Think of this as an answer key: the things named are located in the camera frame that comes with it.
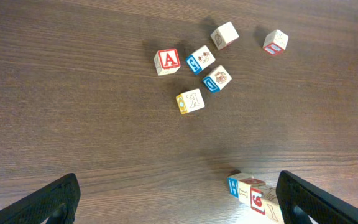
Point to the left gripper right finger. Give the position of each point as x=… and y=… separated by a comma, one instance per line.
x=303, y=202

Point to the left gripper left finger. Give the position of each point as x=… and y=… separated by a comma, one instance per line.
x=55, y=203

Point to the wooden block plain I elephant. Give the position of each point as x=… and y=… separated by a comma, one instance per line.
x=273, y=210

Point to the wooden block red 6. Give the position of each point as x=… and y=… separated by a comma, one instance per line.
x=256, y=195

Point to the wooden block green side I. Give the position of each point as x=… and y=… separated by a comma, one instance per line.
x=244, y=186

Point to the wooden block blue H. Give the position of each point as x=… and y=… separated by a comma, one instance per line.
x=233, y=182

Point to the wooden block plain H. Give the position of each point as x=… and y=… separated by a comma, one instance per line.
x=190, y=101

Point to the wooden block blue orange face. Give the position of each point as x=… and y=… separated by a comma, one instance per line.
x=216, y=80

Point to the wooden block red side top right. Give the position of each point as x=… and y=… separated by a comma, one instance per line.
x=275, y=42

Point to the wooden block blue side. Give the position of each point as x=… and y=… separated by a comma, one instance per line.
x=200, y=59

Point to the wooden block red letter A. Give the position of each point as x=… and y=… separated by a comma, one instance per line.
x=166, y=61

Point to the wooden block red K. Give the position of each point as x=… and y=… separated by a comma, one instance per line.
x=224, y=35

